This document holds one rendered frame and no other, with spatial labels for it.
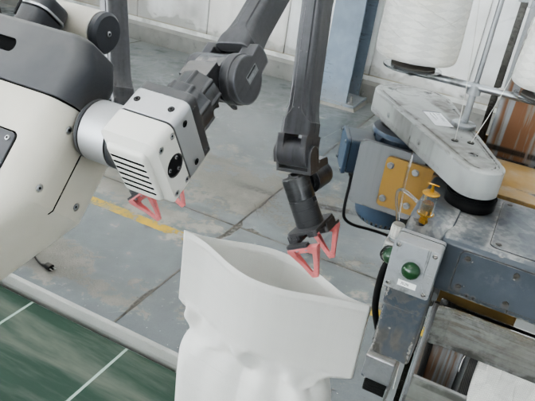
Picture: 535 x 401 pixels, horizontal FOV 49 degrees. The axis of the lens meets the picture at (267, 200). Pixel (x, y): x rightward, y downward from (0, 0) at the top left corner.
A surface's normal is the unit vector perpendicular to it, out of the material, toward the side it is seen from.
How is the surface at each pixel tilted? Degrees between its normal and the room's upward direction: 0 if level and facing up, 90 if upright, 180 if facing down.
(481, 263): 90
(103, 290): 0
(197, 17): 90
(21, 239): 115
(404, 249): 90
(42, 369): 0
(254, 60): 79
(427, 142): 90
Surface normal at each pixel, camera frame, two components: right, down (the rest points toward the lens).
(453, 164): -0.97, -0.03
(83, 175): 0.89, 0.31
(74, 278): 0.14, -0.88
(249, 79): 0.84, 0.17
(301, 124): -0.53, 0.04
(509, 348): -0.44, 0.36
